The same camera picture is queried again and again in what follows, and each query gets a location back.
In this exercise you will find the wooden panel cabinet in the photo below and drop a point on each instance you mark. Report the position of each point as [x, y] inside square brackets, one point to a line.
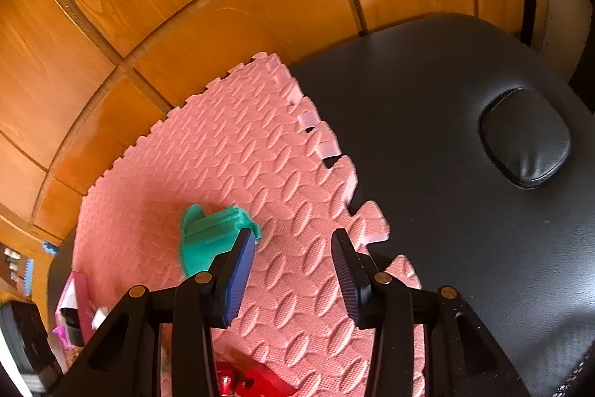
[186, 6]

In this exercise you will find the teal plastic toy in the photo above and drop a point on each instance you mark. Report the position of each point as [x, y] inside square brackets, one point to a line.
[204, 239]

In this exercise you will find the wooden shelf unit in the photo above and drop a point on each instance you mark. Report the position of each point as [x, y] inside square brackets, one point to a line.
[14, 262]

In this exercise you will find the black massage table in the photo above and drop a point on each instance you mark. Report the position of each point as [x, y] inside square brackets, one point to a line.
[441, 76]

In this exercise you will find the pink rimmed white tray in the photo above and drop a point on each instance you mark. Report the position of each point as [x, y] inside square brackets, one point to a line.
[76, 290]

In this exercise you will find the red translucent toy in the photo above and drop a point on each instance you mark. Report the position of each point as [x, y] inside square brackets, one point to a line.
[226, 380]

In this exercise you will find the pink foam puzzle mat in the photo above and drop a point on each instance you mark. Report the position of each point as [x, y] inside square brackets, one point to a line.
[260, 155]

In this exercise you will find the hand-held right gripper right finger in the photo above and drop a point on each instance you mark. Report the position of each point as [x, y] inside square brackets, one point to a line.
[346, 280]

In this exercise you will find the red toy block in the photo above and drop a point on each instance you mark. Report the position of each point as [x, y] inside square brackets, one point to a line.
[267, 383]

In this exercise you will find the black table face cushion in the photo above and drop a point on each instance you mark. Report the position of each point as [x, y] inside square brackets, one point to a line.
[525, 139]

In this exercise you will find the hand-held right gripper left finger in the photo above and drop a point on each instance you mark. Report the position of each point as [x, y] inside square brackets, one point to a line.
[237, 280]

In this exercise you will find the blue foam mat piece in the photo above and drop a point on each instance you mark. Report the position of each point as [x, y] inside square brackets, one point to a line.
[28, 276]

